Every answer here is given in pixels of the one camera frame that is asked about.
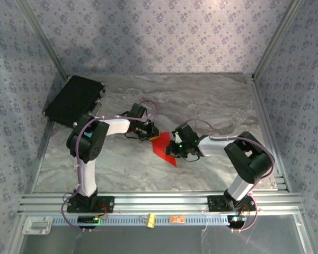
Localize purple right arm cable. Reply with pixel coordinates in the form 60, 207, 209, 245
184, 118, 276, 233

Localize aluminium corner post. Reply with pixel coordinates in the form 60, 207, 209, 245
251, 0, 305, 80
15, 0, 69, 80

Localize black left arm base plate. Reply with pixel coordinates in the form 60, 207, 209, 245
66, 195, 115, 214

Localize aluminium side rail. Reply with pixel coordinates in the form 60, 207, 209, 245
251, 76, 290, 192
29, 76, 69, 194

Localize red cloth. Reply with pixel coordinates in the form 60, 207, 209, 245
151, 132, 178, 168

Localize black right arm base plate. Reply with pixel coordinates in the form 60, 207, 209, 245
207, 195, 257, 212

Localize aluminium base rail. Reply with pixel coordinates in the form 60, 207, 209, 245
17, 192, 304, 215

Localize black ribbed carrying case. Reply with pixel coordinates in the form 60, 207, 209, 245
43, 75, 107, 129

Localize white plastic bracket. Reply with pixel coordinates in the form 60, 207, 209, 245
22, 216, 53, 235

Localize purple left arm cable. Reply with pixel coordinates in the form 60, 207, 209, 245
62, 99, 157, 232

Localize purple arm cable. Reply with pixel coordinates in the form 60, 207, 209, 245
62, 99, 157, 232
184, 118, 276, 233

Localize grey slotted cable duct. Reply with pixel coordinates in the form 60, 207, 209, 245
51, 214, 230, 225

